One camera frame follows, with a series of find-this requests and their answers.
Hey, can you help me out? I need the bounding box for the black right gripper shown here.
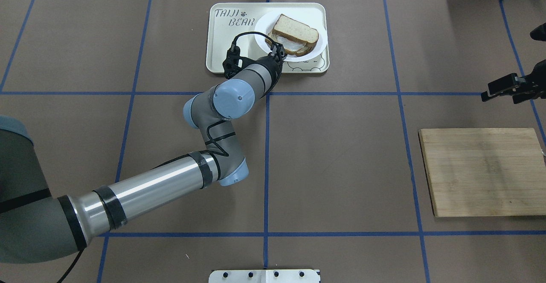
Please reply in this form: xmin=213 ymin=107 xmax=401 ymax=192
xmin=480 ymin=60 xmax=546 ymax=104

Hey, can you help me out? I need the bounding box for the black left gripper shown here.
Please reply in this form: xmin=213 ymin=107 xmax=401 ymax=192
xmin=256 ymin=43 xmax=287 ymax=87

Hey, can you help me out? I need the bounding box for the bread slice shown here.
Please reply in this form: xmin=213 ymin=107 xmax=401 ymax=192
xmin=271 ymin=14 xmax=319 ymax=44
xmin=267 ymin=33 xmax=313 ymax=57

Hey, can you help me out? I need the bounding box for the white round plate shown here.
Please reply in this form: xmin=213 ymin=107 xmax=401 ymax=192
xmin=254 ymin=9 xmax=328 ymax=62

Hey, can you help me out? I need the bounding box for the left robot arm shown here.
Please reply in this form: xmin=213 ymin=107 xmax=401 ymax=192
xmin=0 ymin=41 xmax=287 ymax=264

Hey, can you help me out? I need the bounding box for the fried egg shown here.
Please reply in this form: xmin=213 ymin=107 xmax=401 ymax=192
xmin=275 ymin=36 xmax=306 ymax=55

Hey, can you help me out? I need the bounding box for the cream bear serving tray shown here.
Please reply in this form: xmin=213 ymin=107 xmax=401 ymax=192
xmin=206 ymin=2 xmax=330 ymax=73

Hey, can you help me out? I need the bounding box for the wooden cutting board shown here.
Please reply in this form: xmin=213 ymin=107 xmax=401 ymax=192
xmin=418 ymin=128 xmax=546 ymax=217

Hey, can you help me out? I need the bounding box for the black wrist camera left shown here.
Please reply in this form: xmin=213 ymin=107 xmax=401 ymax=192
xmin=222 ymin=43 xmax=242 ymax=80

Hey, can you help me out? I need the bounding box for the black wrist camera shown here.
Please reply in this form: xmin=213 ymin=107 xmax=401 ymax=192
xmin=222 ymin=43 xmax=242 ymax=80
xmin=530 ymin=23 xmax=546 ymax=42

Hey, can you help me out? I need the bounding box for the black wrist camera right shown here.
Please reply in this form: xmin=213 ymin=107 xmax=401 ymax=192
xmin=530 ymin=23 xmax=546 ymax=42

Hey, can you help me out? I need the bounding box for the white column base plate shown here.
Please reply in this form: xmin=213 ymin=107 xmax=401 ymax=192
xmin=208 ymin=269 xmax=321 ymax=283

